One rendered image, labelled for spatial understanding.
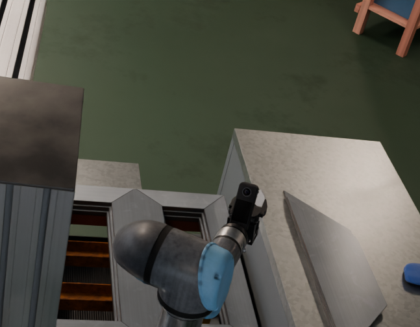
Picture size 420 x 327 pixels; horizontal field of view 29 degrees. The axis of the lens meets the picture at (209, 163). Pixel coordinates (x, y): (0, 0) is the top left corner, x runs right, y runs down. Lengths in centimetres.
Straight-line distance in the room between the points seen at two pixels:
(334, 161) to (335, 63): 326
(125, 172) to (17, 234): 219
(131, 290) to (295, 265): 51
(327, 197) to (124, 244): 143
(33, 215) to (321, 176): 201
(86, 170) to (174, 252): 175
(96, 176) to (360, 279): 117
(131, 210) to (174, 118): 225
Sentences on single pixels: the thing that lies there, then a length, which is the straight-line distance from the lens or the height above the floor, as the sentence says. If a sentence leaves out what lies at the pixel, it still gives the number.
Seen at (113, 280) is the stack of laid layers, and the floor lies 83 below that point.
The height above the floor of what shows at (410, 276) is 108.
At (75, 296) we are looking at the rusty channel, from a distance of 279.
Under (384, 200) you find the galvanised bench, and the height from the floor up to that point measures 105.
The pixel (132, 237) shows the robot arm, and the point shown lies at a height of 166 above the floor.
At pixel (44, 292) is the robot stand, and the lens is 114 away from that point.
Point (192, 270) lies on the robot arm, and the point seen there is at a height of 166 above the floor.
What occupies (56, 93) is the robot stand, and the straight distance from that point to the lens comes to 120.
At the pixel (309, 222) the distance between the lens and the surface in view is 269.
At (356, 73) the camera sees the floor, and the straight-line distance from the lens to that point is 623.
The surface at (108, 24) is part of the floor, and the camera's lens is 604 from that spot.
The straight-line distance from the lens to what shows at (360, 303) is 246.
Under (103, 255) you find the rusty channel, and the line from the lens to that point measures 295.
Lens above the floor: 265
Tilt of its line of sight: 34 degrees down
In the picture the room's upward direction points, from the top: 14 degrees clockwise
